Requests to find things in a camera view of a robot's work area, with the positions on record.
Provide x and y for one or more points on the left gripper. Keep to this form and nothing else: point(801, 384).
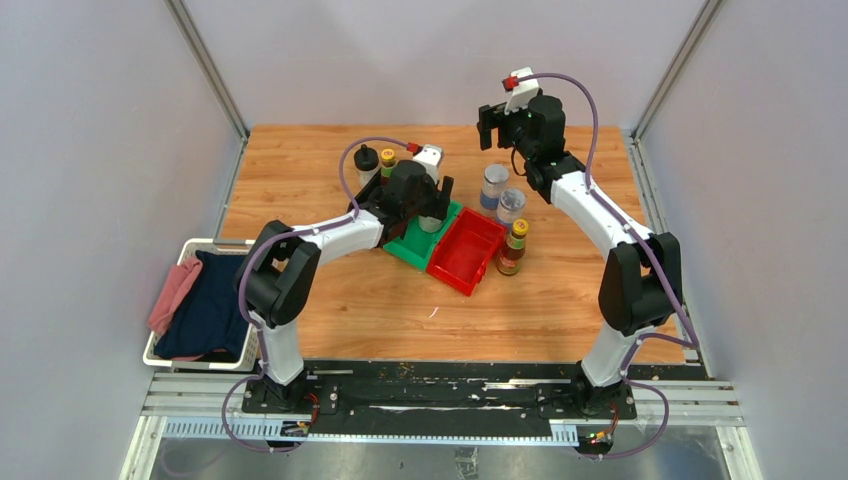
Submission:
point(436, 205)

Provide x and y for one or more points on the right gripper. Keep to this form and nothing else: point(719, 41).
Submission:
point(494, 118)

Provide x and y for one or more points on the squeeze bottle black cap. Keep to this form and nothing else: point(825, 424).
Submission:
point(367, 163)
point(429, 224)

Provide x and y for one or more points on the green label sauce bottle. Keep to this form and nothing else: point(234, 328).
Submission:
point(388, 161)

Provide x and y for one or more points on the red label sauce bottle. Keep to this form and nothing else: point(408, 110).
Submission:
point(513, 249)

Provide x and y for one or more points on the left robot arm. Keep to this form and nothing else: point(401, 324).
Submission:
point(273, 284)

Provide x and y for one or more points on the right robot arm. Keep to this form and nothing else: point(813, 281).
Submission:
point(641, 282)

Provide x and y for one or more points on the red storage bin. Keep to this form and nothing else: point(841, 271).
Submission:
point(462, 255)

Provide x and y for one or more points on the blue spice jar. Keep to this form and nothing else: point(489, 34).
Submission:
point(494, 180)

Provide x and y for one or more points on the green storage bin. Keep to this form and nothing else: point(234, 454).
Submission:
point(417, 246)

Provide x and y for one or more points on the white spice jar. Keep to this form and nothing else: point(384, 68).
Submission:
point(511, 204)

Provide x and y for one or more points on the black storage bin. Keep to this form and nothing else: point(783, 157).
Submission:
point(370, 198)

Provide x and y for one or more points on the white laundry basket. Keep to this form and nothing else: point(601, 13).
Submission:
point(246, 361)

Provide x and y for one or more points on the navy cloth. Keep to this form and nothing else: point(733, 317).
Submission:
point(208, 321)

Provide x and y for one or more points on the pink cloth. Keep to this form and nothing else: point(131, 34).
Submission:
point(177, 285)

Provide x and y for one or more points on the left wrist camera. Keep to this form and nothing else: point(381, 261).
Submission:
point(431, 158)

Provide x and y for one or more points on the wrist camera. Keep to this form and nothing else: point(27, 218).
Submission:
point(431, 158)
point(520, 91)

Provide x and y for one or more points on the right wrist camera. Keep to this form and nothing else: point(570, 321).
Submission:
point(520, 91)

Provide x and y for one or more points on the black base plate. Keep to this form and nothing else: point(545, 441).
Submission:
point(439, 399)

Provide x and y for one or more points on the right corner aluminium post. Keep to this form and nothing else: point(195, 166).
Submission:
point(691, 41)

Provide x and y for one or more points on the corner aluminium post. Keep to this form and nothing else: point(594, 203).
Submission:
point(185, 23)
point(691, 41)

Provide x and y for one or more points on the left corner aluminium post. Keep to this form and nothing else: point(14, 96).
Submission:
point(185, 23)

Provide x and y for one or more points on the aluminium frame rail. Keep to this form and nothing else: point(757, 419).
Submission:
point(198, 408)

